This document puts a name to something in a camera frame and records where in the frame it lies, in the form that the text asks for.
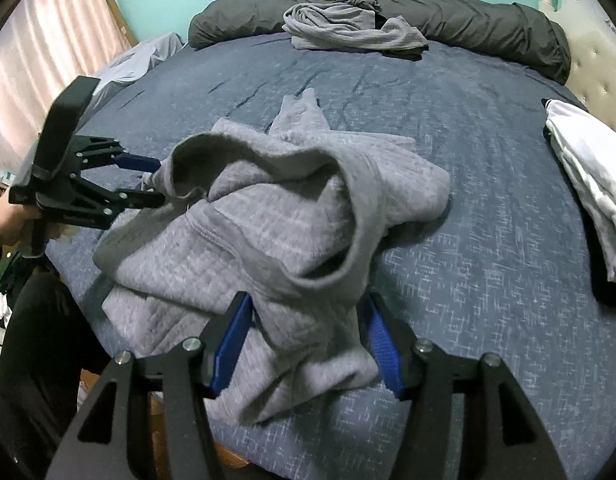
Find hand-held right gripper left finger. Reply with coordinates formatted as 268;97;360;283
45;291;253;480

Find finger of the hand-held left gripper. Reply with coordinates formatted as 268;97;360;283
108;190;167;214
112;155;161;174

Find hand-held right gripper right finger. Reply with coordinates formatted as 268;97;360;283
360;292;571;480

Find grey quilted sweater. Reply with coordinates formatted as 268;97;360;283
92;87;451;426

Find white folded clothes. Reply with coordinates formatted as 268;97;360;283
540;98;616;286

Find person's left hand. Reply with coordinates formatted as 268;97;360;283
0;203;38;253

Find pale grey bunched sheet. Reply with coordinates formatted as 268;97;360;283
95;32;186;96

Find blue bed sheet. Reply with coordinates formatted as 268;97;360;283
48;30;616;480

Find pink curtain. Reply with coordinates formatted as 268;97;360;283
0;0;133;146

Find person's dark clothing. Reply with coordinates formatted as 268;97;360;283
0;255;116;480

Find light grey crumpled garment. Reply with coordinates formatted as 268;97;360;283
282;2;429;52

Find dark grey rolled duvet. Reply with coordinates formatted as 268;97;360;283
188;0;571;83

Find cream tufted headboard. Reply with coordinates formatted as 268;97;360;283
538;0;616;126

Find wooden wall trim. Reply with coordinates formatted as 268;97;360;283
102;0;139;47

